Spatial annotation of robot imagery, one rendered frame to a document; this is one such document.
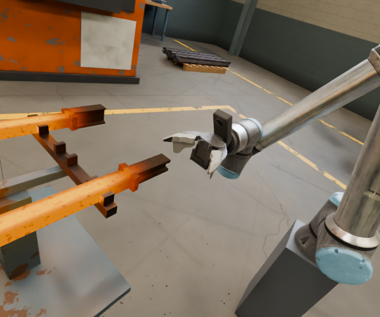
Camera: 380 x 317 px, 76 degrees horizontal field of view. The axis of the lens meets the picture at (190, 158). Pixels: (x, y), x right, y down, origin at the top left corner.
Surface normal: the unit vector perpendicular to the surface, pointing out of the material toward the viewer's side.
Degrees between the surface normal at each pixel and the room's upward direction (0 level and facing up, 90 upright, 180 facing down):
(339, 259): 95
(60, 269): 0
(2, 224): 0
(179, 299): 0
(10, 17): 90
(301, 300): 90
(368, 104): 90
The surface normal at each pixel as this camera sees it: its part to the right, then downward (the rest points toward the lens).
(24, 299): 0.26, -0.80
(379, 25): -0.79, 0.16
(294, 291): -0.54, 0.35
